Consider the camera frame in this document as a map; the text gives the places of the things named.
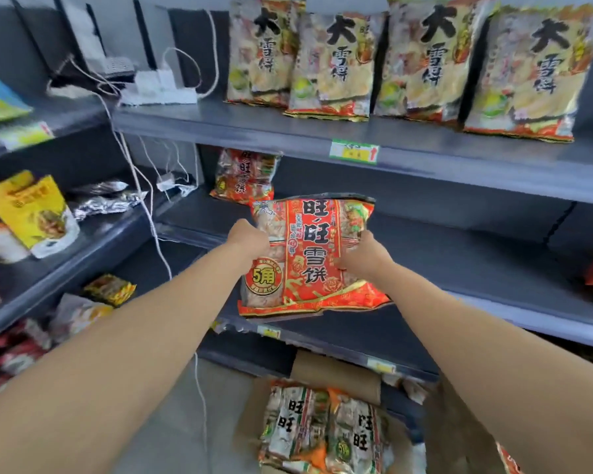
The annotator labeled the person's right hand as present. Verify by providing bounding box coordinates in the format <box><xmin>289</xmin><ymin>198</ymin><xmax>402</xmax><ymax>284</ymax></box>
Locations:
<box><xmin>335</xmin><ymin>231</ymin><xmax>395</xmax><ymax>287</ymax></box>

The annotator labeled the silver foil bag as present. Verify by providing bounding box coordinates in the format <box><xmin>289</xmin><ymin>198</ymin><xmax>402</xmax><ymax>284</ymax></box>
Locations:
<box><xmin>69</xmin><ymin>179</ymin><xmax>129</xmax><ymax>196</ymax></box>
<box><xmin>71</xmin><ymin>190</ymin><xmax>149</xmax><ymax>221</ymax></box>

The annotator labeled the large white power adapter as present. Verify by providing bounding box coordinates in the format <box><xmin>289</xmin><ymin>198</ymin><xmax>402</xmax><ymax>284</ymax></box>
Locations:
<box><xmin>134</xmin><ymin>69</ymin><xmax>160</xmax><ymax>92</ymax></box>

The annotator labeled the person's right forearm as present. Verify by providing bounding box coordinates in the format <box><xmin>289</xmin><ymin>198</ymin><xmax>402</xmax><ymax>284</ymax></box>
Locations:
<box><xmin>370</xmin><ymin>271</ymin><xmax>593</xmax><ymax>474</ymax></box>

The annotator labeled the white power strip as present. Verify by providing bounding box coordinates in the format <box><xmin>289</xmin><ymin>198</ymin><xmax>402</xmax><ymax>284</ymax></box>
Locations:
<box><xmin>120</xmin><ymin>86</ymin><xmax>199</xmax><ymax>107</ymax></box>

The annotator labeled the plain brown cardboard box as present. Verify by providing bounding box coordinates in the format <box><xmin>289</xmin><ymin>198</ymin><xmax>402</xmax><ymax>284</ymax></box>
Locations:
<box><xmin>233</xmin><ymin>349</ymin><xmax>428</xmax><ymax>474</ymax></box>

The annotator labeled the white vented modem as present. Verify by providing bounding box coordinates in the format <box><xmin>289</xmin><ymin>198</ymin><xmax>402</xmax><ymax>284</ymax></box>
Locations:
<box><xmin>86</xmin><ymin>55</ymin><xmax>137</xmax><ymax>78</ymax></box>

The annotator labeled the big rice cracker bag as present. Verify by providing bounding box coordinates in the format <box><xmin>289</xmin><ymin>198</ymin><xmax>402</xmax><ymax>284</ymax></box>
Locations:
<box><xmin>374</xmin><ymin>0</ymin><xmax>499</xmax><ymax>126</ymax></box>
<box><xmin>225</xmin><ymin>0</ymin><xmax>306</xmax><ymax>109</ymax></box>
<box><xmin>283</xmin><ymin>12</ymin><xmax>388</xmax><ymax>123</ymax></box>
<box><xmin>463</xmin><ymin>3</ymin><xmax>593</xmax><ymax>144</ymax></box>

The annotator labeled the blue yellow snack pack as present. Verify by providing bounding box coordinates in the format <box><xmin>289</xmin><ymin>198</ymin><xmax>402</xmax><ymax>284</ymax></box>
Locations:
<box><xmin>0</xmin><ymin>72</ymin><xmax>34</xmax><ymax>127</ymax></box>

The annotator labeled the dark grey metal shelf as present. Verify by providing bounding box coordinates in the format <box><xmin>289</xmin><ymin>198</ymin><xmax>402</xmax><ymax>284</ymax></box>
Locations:
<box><xmin>0</xmin><ymin>0</ymin><xmax>198</xmax><ymax>341</ymax></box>
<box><xmin>111</xmin><ymin>0</ymin><xmax>593</xmax><ymax>440</ymax></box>
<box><xmin>546</xmin><ymin>19</ymin><xmax>593</xmax><ymax>354</ymax></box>

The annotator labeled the black router with antennas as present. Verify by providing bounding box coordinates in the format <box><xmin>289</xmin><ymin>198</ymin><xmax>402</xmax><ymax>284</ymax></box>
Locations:
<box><xmin>51</xmin><ymin>0</ymin><xmax>157</xmax><ymax>90</ymax></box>

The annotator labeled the long white hanging cable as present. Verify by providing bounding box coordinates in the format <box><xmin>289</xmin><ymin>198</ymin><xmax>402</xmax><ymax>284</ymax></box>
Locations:
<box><xmin>69</xmin><ymin>56</ymin><xmax>210</xmax><ymax>452</ymax></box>

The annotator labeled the red rice cracker bag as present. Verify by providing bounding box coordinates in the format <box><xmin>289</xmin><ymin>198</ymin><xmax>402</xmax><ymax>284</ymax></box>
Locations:
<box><xmin>237</xmin><ymin>192</ymin><xmax>392</xmax><ymax>320</ymax></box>
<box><xmin>209</xmin><ymin>148</ymin><xmax>283</xmax><ymax>206</ymax></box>

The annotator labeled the red white snack bag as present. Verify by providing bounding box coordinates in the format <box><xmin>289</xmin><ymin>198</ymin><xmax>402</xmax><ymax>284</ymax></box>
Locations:
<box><xmin>0</xmin><ymin>318</ymin><xmax>54</xmax><ymax>404</ymax></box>

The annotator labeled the person's left forearm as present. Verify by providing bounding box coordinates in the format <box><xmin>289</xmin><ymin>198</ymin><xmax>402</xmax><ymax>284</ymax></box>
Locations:
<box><xmin>0</xmin><ymin>246</ymin><xmax>253</xmax><ymax>474</ymax></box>

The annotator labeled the thick white cable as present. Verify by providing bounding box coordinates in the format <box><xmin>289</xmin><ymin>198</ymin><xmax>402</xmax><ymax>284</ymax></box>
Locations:
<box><xmin>197</xmin><ymin>8</ymin><xmax>221</xmax><ymax>99</ymax></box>

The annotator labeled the person's left hand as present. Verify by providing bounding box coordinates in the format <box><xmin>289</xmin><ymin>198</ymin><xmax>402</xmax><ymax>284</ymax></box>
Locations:
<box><xmin>225</xmin><ymin>219</ymin><xmax>271</xmax><ymax>264</ymax></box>

